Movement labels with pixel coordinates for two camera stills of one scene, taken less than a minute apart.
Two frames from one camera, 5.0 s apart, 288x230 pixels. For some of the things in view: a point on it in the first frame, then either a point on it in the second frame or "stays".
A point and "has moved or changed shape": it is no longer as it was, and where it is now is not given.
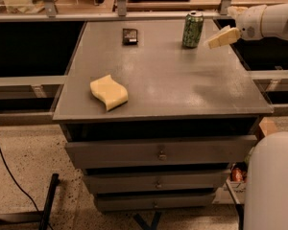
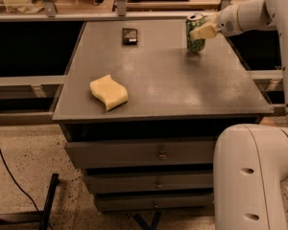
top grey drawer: (156, 150) stays
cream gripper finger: (236, 11) -> (212, 18)
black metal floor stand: (41, 217) stays
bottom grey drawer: (156, 201) stays
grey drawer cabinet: (155, 117) stays
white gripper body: (250, 24) -> (228, 21)
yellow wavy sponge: (109, 92) stays
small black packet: (130, 36) stays
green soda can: (193, 29) has moved or changed shape
